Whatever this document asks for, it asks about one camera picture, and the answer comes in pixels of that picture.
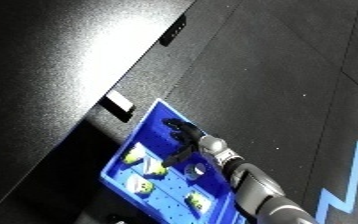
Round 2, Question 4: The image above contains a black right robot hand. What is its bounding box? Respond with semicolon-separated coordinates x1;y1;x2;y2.
159;118;210;168

